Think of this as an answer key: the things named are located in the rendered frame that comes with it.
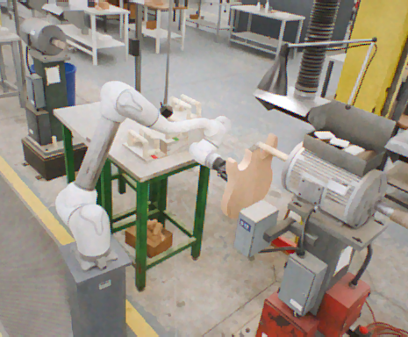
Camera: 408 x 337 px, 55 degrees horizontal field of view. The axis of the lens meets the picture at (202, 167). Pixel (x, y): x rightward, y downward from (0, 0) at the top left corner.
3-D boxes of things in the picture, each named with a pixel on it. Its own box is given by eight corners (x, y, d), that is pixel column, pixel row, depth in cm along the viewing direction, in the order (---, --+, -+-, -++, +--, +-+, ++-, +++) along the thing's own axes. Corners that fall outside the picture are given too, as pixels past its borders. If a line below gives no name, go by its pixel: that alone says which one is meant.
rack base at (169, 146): (187, 149, 249) (188, 137, 245) (167, 156, 239) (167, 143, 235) (161, 133, 266) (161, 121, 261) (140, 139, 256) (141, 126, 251)
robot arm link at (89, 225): (85, 261, 181) (82, 225, 170) (68, 240, 192) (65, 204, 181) (117, 248, 190) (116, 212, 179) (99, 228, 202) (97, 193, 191)
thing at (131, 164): (204, 241, 289) (215, 151, 251) (139, 276, 253) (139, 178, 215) (153, 201, 326) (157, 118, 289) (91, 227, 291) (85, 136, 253)
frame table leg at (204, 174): (199, 259, 297) (212, 155, 252) (194, 261, 294) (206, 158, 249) (195, 254, 300) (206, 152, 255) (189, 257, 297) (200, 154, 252)
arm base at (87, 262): (86, 278, 180) (85, 269, 177) (69, 249, 195) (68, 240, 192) (122, 264, 189) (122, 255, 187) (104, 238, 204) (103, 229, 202)
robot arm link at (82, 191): (62, 233, 188) (45, 210, 202) (91, 233, 200) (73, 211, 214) (121, 84, 172) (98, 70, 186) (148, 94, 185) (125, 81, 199)
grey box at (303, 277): (313, 307, 182) (346, 213, 155) (301, 319, 176) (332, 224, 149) (288, 287, 191) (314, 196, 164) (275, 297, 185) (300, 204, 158)
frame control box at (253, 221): (300, 266, 176) (314, 221, 163) (271, 288, 163) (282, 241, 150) (259, 237, 191) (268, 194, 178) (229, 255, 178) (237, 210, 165)
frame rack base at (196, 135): (204, 144, 258) (206, 120, 250) (186, 150, 249) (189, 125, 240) (178, 129, 275) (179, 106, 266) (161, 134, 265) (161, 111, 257)
